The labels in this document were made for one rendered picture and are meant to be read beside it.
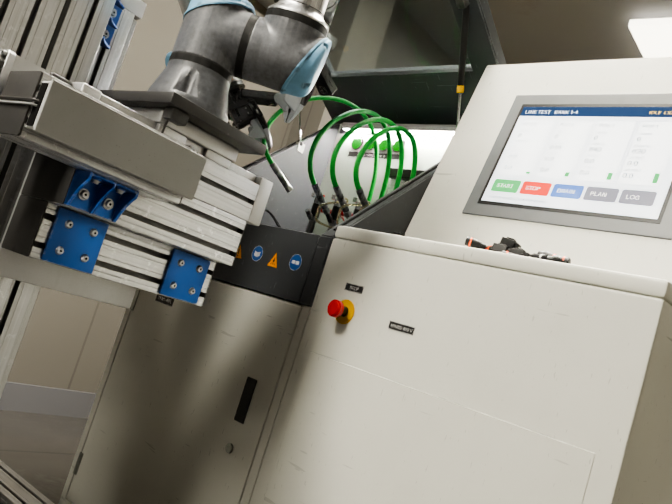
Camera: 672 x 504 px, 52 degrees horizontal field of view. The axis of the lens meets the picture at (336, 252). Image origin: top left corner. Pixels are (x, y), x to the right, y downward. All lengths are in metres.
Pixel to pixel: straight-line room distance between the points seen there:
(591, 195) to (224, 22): 0.81
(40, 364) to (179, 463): 1.75
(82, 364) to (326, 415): 2.22
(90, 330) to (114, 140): 2.52
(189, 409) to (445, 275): 0.74
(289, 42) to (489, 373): 0.67
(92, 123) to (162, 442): 1.01
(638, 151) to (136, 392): 1.34
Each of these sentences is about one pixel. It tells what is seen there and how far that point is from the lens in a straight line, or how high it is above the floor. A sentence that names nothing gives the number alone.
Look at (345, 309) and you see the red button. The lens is 1.41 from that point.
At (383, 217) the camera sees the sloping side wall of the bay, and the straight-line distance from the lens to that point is 1.62.
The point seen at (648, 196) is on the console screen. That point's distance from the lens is 1.49.
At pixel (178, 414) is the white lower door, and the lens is 1.75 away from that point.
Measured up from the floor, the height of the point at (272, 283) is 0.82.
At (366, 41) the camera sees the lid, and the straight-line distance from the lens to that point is 2.19.
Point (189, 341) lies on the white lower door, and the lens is 1.77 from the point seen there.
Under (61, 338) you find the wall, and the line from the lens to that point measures 3.40.
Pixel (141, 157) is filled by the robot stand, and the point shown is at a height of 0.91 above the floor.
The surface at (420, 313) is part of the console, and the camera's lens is 1.31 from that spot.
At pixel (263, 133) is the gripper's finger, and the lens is 1.96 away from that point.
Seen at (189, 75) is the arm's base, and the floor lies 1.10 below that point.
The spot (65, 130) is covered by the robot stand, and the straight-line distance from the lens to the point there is 0.95.
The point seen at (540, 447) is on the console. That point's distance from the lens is 1.16.
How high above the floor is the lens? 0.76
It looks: 6 degrees up
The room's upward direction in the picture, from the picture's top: 18 degrees clockwise
